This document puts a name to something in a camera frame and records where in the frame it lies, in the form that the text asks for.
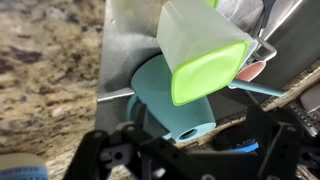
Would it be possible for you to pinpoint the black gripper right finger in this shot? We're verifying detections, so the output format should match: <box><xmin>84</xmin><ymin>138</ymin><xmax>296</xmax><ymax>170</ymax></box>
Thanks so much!
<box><xmin>246</xmin><ymin>106</ymin><xmax>320</xmax><ymax>180</ymax></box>

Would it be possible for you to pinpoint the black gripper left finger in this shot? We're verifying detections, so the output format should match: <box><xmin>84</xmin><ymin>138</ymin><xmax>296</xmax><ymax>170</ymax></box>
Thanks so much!
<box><xmin>63</xmin><ymin>105</ymin><xmax>187</xmax><ymax>180</ymax></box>

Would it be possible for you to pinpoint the translucent plastic container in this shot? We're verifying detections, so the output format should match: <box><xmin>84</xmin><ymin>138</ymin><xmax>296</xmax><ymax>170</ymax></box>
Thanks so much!
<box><xmin>156</xmin><ymin>0</ymin><xmax>257</xmax><ymax>73</ymax></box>

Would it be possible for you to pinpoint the stainless steel sink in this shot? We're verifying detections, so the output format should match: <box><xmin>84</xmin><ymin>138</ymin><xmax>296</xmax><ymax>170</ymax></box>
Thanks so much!
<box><xmin>95</xmin><ymin>0</ymin><xmax>320</xmax><ymax>132</ymax></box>

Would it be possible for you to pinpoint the teal watering can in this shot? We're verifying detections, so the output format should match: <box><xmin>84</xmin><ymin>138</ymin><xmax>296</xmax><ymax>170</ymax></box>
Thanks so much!
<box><xmin>125</xmin><ymin>53</ymin><xmax>286</xmax><ymax>144</ymax></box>

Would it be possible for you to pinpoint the blue white soap dispenser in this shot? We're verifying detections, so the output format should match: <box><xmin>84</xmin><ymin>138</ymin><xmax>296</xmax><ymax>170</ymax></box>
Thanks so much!
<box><xmin>0</xmin><ymin>153</ymin><xmax>49</xmax><ymax>180</ymax></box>

